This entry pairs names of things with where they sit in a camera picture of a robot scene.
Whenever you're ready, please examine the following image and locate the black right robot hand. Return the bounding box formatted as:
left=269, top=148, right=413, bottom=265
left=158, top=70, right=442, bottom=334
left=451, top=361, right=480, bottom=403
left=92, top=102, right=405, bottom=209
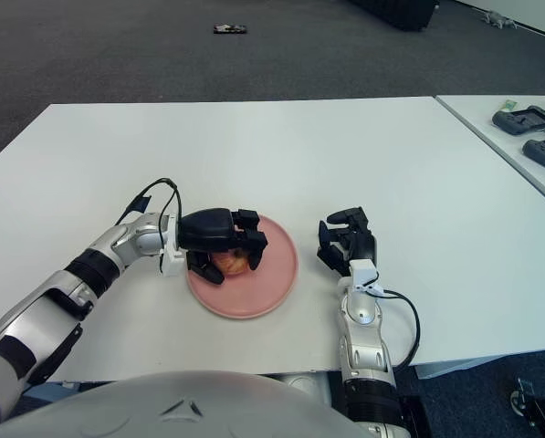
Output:
left=316, top=206, right=385, bottom=296

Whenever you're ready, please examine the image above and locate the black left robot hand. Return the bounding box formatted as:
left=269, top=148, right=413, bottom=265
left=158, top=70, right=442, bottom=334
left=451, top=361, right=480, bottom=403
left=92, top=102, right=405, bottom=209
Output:
left=159, top=207, right=269, bottom=286

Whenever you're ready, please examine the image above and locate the red yellow apple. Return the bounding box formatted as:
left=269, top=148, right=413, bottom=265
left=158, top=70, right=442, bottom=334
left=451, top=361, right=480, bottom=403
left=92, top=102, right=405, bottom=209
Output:
left=210, top=248, right=250, bottom=276

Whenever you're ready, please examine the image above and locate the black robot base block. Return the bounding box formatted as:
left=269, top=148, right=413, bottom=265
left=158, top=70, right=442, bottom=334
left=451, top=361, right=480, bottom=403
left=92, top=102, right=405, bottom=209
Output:
left=399, top=394, right=437, bottom=438

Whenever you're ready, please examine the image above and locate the pink round plate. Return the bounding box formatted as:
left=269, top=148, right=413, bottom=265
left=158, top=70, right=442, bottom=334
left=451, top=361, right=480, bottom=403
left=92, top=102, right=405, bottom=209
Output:
left=185, top=214, right=299, bottom=319

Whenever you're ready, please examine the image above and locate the grey robot torso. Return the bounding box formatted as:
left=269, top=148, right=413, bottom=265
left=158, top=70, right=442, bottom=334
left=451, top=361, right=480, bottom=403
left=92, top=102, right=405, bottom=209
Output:
left=0, top=370, right=369, bottom=438

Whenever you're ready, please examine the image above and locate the grey handheld controller with screen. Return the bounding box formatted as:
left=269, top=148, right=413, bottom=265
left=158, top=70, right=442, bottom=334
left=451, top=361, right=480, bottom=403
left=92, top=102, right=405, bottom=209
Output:
left=491, top=105, right=545, bottom=136

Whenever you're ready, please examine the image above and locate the black stand with caster wheel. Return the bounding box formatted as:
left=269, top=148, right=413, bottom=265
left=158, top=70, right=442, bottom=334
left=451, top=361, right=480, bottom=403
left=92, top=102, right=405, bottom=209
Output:
left=508, top=376, right=545, bottom=438

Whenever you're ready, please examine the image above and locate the black box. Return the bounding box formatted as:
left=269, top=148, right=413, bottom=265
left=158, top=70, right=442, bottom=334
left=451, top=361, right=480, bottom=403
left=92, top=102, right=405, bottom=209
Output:
left=349, top=0, right=440, bottom=32

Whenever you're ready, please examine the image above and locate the small grey quadruped toy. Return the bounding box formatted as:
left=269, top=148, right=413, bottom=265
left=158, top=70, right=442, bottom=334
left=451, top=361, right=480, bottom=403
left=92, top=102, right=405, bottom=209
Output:
left=481, top=9, right=519, bottom=28

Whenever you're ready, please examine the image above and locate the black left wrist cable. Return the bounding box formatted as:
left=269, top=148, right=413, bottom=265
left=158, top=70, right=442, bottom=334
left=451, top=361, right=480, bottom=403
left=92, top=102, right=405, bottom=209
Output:
left=114, top=177, right=182, bottom=250

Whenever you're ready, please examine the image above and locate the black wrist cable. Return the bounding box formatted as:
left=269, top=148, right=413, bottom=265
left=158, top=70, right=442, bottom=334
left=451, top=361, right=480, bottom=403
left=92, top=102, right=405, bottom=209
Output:
left=376, top=287, right=422, bottom=369
left=114, top=177, right=182, bottom=250

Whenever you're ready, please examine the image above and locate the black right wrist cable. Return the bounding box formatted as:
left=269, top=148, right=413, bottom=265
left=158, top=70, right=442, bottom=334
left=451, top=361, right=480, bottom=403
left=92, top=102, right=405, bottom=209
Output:
left=376, top=287, right=422, bottom=369

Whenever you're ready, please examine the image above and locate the white table frame rail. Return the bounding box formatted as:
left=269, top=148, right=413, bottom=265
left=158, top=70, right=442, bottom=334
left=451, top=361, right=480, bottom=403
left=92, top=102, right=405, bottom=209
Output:
left=413, top=349, right=545, bottom=380

